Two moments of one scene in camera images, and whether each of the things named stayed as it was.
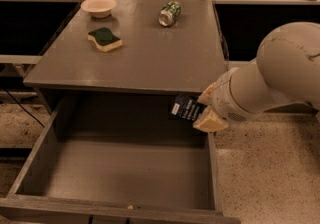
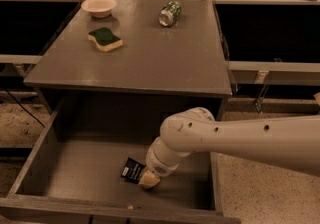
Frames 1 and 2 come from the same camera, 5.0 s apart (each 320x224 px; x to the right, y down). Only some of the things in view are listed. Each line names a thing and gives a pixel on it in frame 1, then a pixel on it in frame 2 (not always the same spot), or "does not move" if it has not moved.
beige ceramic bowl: (99, 6) does not move
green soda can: (169, 13) does not move
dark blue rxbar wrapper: (185, 108) → (132, 170)
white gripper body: (222, 102) → (157, 167)
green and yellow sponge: (104, 40) does not move
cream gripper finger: (210, 121) → (149, 180)
